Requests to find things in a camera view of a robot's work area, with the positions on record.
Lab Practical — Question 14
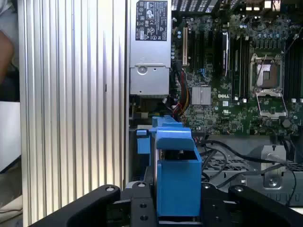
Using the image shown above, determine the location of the metal disk bay cage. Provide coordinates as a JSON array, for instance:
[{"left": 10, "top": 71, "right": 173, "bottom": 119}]
[{"left": 201, "top": 144, "right": 303, "bottom": 207}]

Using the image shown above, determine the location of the black expansion slot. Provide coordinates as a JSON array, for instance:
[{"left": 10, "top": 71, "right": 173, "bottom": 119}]
[
  {"left": 198, "top": 29, "right": 206, "bottom": 71},
  {"left": 189, "top": 29, "right": 197, "bottom": 70}
]

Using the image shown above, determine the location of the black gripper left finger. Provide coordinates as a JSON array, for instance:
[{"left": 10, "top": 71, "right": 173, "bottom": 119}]
[{"left": 29, "top": 181, "right": 157, "bottom": 227}]

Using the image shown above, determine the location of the black RAM slot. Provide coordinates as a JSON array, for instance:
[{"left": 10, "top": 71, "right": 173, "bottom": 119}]
[
  {"left": 284, "top": 44, "right": 290, "bottom": 100},
  {"left": 245, "top": 35, "right": 250, "bottom": 100},
  {"left": 290, "top": 44, "right": 296, "bottom": 100},
  {"left": 241, "top": 35, "right": 246, "bottom": 100}
]

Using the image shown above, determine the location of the white expansion slot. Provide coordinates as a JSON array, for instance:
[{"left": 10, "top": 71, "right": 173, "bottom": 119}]
[{"left": 181, "top": 26, "right": 188, "bottom": 67}]

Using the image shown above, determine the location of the black disk power wire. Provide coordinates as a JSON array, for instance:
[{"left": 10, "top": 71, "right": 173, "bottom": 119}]
[{"left": 202, "top": 140, "right": 303, "bottom": 190}]

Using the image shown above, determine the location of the locking lever wire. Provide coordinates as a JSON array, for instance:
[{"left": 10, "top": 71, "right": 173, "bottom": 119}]
[{"left": 257, "top": 55, "right": 268, "bottom": 74}]

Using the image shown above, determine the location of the green motherboard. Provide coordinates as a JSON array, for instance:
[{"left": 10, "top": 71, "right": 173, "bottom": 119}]
[{"left": 170, "top": 11, "right": 303, "bottom": 137}]

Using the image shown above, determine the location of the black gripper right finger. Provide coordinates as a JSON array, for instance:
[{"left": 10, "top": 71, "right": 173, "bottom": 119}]
[{"left": 200, "top": 182, "right": 303, "bottom": 227}]

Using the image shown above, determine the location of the silver chipset heatsink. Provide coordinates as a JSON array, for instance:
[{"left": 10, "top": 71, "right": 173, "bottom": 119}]
[{"left": 191, "top": 86, "right": 212, "bottom": 105}]

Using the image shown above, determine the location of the hard disk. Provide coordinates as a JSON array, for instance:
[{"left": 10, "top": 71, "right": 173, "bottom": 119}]
[{"left": 136, "top": 115, "right": 202, "bottom": 224}]

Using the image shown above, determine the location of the black open PC case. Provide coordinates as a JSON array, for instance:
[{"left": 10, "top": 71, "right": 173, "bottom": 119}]
[{"left": 123, "top": 0, "right": 303, "bottom": 209}]

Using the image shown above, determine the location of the coloured power wire bundle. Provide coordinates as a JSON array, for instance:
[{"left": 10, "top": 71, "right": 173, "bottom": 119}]
[{"left": 172, "top": 68, "right": 191, "bottom": 119}]

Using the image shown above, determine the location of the CPU socket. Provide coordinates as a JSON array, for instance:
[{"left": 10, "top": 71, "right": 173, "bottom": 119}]
[{"left": 250, "top": 53, "right": 284, "bottom": 92}]

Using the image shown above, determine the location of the silver power supply unit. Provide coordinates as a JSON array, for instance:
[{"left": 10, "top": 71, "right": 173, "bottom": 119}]
[{"left": 129, "top": 0, "right": 171, "bottom": 96}]

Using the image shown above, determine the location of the metal socket cover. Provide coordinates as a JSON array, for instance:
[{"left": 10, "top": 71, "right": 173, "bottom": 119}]
[{"left": 255, "top": 89, "right": 289, "bottom": 119}]

